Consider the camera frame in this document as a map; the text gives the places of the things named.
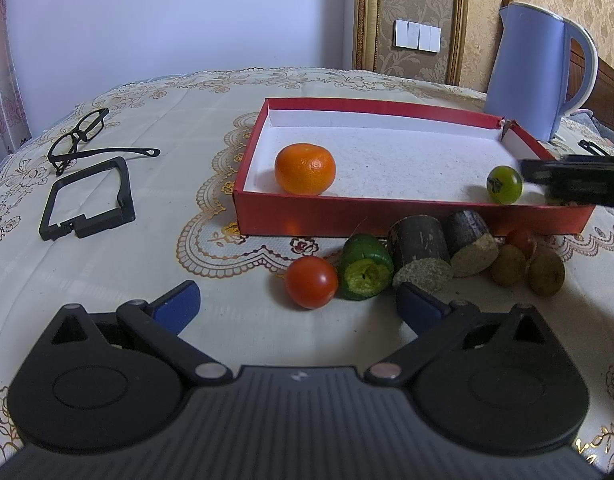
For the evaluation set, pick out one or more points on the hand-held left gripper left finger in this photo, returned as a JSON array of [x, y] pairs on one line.
[[177, 307]]

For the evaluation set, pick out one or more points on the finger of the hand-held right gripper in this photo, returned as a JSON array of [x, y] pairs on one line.
[[587, 185]]

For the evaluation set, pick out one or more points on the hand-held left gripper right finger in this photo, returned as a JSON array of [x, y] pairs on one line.
[[419, 307]]

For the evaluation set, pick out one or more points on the dark eggplant piece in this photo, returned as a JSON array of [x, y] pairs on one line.
[[469, 240], [419, 247]]

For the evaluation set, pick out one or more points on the green cucumber piece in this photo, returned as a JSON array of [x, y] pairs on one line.
[[364, 265]]

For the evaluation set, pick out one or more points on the green tomato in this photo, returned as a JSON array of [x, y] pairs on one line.
[[504, 185]]

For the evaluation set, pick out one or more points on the small red cherry tomato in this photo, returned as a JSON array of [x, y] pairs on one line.
[[522, 241]]

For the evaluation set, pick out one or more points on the red cardboard box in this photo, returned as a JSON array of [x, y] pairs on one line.
[[367, 217]]

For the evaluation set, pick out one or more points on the black clip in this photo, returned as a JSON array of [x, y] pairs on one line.
[[592, 146]]

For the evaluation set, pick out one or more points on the grey bedding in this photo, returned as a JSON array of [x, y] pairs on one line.
[[594, 127]]

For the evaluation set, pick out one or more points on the blue electric kettle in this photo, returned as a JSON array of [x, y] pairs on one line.
[[527, 70]]

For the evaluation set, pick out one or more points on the black eyeglasses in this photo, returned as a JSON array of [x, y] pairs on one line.
[[137, 150]]

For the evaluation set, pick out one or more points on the orange mandarin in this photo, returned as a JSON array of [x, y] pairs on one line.
[[305, 169]]

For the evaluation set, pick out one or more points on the black rectangular plastic frame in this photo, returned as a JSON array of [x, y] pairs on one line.
[[107, 220]]

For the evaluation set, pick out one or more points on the white wall light switch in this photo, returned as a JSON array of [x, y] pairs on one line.
[[417, 35]]

